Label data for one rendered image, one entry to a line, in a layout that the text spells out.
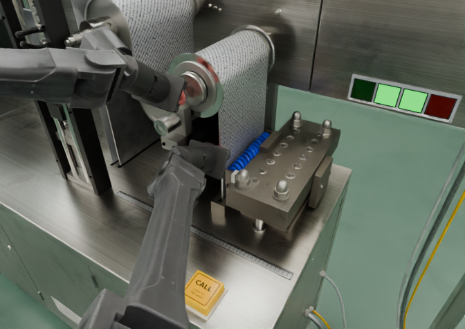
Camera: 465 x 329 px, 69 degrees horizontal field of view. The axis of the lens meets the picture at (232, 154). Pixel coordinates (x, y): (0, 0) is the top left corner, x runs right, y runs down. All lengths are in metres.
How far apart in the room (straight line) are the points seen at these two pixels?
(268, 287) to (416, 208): 1.83
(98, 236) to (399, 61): 0.85
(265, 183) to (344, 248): 1.33
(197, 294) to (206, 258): 0.11
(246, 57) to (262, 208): 0.35
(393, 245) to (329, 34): 1.53
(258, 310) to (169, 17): 0.72
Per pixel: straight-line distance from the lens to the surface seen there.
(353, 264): 2.06
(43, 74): 0.51
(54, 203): 1.08
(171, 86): 0.66
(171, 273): 0.37
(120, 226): 0.95
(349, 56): 0.95
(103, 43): 0.63
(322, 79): 0.99
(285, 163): 0.90
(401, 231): 2.32
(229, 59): 0.78
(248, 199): 0.80
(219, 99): 0.74
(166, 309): 0.34
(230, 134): 0.83
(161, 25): 0.92
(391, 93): 0.95
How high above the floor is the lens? 1.57
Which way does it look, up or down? 36 degrees down
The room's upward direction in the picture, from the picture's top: straight up
